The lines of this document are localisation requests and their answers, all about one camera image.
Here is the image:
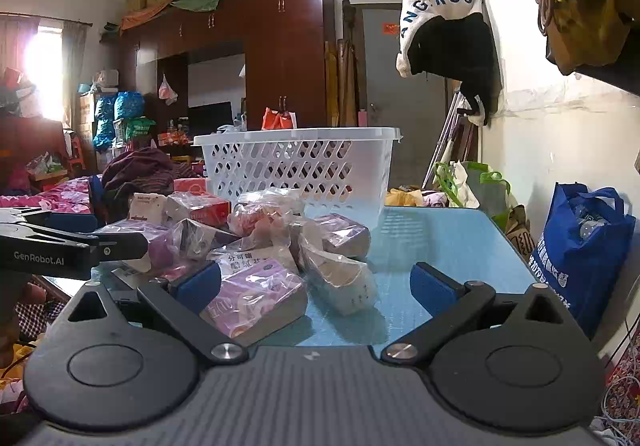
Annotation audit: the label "clear bag with red contents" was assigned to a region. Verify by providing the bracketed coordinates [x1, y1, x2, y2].
[227, 187, 307, 248]

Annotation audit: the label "green and white bag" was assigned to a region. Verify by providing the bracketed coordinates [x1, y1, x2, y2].
[432, 161, 512, 228]

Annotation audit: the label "yellow cloth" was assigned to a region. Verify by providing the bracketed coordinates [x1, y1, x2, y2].
[385, 188, 426, 207]

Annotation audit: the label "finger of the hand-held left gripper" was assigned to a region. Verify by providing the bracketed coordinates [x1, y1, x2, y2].
[30, 209, 100, 234]
[92, 232, 150, 261]

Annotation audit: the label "pink box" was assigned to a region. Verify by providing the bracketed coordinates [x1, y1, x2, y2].
[172, 177, 209, 195]

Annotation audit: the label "pink hanging plastic bag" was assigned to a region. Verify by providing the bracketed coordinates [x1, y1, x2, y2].
[158, 74, 180, 106]

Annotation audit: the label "small purple wrapped packet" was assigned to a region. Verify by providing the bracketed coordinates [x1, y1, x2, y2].
[309, 213, 372, 261]

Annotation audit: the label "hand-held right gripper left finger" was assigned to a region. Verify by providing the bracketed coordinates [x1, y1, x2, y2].
[64, 262, 249, 368]

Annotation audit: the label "purple packet in clear bag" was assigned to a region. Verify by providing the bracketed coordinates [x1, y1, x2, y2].
[94, 220, 187, 275]

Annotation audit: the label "black television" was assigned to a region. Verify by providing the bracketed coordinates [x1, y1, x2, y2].
[187, 101, 234, 138]

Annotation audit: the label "brown wooden wardrobe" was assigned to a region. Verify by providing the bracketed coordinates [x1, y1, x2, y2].
[117, 0, 337, 147]

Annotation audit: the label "white box in clear bag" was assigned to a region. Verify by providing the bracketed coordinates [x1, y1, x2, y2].
[299, 235, 379, 317]

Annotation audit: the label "blue plastic bags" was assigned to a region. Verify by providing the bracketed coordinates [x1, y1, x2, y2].
[92, 91, 147, 153]

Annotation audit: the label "metal poles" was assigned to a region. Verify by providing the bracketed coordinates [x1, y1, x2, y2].
[421, 87, 470, 190]

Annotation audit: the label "orange and white plastic bag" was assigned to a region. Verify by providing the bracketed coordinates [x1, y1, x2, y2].
[261, 107, 299, 131]

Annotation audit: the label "white medicine box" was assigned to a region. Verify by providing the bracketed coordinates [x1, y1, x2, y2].
[206, 245, 301, 278]

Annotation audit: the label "black hanging garment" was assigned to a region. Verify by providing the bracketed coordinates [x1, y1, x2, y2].
[410, 15, 502, 128]

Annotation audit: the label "clear plastic storage basket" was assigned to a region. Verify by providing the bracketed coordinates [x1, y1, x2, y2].
[192, 127, 404, 228]

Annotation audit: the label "large purple wrapped packet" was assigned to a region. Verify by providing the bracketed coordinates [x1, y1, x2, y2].
[200, 257, 310, 348]

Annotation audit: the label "white and red box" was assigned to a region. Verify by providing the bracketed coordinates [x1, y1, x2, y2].
[127, 192, 169, 227]

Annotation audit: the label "grey door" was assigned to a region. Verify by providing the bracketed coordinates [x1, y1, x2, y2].
[362, 8, 449, 188]

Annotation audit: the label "pile of dark clothes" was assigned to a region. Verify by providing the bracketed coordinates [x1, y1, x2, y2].
[101, 147, 202, 218]

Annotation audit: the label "red box in clear bag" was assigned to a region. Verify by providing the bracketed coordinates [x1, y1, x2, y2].
[166, 191, 232, 228]

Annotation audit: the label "window curtain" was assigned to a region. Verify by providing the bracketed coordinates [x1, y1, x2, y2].
[61, 22, 89, 128]

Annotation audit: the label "patterned woven bag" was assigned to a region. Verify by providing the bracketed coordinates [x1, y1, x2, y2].
[505, 205, 542, 258]

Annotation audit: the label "pink floral blanket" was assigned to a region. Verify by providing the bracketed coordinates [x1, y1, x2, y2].
[0, 176, 103, 217]

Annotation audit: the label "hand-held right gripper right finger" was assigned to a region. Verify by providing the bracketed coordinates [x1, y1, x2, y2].
[381, 262, 576, 368]

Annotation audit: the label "grey box in clear bag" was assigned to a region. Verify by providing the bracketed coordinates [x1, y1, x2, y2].
[179, 218, 242, 263]

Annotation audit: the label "blue tote bag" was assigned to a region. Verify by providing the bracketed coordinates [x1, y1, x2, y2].
[527, 182, 637, 340]

